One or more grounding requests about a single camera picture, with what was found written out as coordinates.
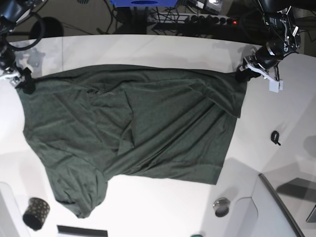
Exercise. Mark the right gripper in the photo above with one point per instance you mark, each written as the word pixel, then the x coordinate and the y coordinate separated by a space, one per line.
pixel 20 79

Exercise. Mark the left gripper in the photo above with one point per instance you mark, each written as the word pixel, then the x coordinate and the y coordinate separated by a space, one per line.
pixel 264 62

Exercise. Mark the dark green t-shirt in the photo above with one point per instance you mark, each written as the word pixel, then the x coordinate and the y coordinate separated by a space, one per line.
pixel 91 124

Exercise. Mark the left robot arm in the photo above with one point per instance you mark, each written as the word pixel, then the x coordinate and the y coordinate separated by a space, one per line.
pixel 284 40

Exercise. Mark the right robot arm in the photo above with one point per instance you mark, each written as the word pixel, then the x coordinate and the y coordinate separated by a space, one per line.
pixel 11 13

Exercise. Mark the small black clip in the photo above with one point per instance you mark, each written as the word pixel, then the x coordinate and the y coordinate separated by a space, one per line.
pixel 275 137

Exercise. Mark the blue bin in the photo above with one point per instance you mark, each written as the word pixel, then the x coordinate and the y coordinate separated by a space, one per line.
pixel 144 3

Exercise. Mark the black patterned cup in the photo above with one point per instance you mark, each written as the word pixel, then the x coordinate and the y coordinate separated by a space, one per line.
pixel 36 213

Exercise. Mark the round metal table grommet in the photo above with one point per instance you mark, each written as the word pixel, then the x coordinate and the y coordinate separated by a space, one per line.
pixel 221 207

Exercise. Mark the white power strip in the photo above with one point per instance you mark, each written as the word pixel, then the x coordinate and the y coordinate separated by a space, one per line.
pixel 182 18

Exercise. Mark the small green object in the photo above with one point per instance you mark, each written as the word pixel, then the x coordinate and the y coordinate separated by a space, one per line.
pixel 198 235

